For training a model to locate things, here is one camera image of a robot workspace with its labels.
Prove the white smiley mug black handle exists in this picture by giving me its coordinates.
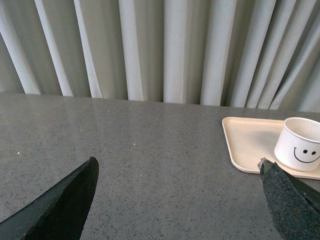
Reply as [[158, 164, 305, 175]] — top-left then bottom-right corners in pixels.
[[274, 117, 320, 172]]

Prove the grey pleated curtain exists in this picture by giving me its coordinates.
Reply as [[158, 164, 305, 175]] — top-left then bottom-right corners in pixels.
[[0, 0, 320, 112]]

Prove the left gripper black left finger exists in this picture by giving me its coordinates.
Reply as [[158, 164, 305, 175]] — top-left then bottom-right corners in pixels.
[[0, 157, 99, 240]]

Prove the beige rectangular plastic tray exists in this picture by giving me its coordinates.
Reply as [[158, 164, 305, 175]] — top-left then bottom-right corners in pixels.
[[222, 117, 320, 180]]

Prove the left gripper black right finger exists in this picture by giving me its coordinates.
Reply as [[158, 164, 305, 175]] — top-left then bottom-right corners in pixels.
[[258, 157, 320, 240]]

